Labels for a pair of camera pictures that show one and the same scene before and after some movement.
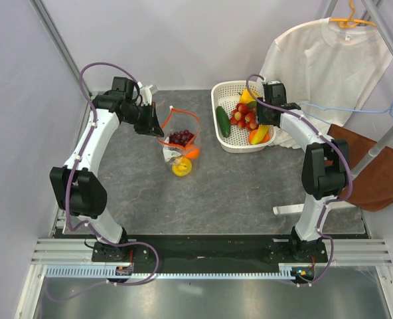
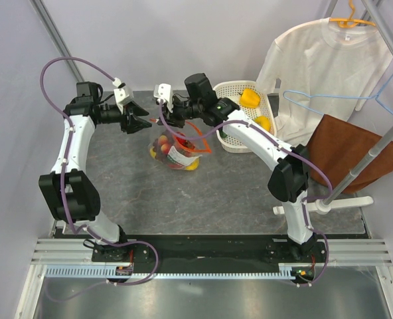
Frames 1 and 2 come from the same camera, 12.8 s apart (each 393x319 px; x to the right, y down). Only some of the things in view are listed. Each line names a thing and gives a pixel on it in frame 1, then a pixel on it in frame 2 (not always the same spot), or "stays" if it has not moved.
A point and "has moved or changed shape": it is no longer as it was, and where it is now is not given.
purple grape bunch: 181,137 -> 157,148
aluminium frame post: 66,52 stays
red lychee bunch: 244,117 -> 184,146
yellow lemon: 184,168 -> 192,167
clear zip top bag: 180,129 has moved or changed shape
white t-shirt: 331,72 stays
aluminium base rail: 341,252 stays
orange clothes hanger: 350,22 stays
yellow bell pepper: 246,97 stays
